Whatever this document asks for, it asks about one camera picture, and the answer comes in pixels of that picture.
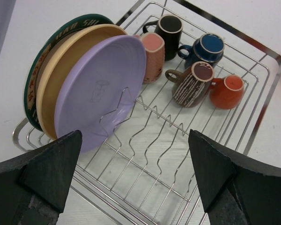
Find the tan plate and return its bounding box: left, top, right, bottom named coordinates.
left=36, top=24, right=127, bottom=140

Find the black mug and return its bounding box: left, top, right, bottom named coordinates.
left=142, top=15, right=183, bottom=61

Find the blue mug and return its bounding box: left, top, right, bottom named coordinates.
left=178, top=33, right=225, bottom=69

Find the pink textured cup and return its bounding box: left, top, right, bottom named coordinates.
left=133, top=32, right=165, bottom=83

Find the orange red mug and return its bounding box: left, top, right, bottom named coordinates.
left=209, top=74, right=244, bottom=110

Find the brown striped mug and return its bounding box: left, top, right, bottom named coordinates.
left=165, top=61, right=214, bottom=108

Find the purple plate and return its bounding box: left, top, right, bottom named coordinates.
left=54, top=35, right=146, bottom=151

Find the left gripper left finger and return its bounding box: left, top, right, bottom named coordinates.
left=0, top=130, right=82, bottom=225

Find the metal wire dish rack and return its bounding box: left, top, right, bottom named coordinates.
left=12, top=0, right=281, bottom=225

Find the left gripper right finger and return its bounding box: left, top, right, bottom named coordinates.
left=188, top=130, right=281, bottom=225

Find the dark green plate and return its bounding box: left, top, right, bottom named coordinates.
left=23, top=14, right=114, bottom=131

